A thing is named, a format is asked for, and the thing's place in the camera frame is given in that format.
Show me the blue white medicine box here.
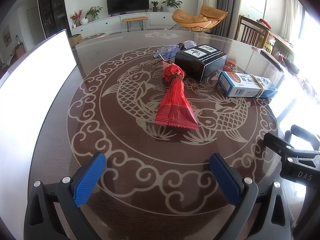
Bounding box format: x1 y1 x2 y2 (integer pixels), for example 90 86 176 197
217 71 278 98

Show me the red snack packet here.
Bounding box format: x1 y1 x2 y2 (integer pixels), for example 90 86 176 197
155 61 199 130

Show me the black soap bar box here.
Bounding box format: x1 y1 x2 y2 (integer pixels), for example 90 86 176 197
175 44 227 82

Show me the beige rubber band on box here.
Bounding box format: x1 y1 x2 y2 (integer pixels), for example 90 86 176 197
251 74 265 98

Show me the wooden dining chair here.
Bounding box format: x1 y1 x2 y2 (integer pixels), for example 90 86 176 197
234 16 270 49

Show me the cardboard box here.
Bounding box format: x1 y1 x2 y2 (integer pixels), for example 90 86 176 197
69 34 82 47

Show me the orange lounge chair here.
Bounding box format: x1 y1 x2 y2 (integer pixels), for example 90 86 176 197
172 5 228 32

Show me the grey curtain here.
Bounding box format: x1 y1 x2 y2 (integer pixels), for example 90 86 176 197
213 0 241 39

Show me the red flowers white vase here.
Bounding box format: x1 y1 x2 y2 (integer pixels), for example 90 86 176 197
69 9 89 28

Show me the dark glass cabinet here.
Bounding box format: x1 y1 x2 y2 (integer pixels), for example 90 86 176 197
38 0 71 38

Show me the wooden bench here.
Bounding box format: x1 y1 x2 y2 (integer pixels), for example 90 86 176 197
121 16 149 33

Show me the green plant left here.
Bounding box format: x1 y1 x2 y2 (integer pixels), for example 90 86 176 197
85 6 102 21

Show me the white tv cabinet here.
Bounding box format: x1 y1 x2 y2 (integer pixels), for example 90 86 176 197
71 11 175 37

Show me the green potted plant right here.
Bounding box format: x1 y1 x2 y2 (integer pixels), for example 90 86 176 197
161 0 183 12

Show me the black television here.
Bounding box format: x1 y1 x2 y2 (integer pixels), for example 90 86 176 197
106 0 149 15

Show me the small potted plant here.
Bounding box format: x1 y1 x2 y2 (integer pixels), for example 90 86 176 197
151 1 159 12

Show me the framed wall picture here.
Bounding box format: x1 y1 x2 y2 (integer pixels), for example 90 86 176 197
2 25 12 48

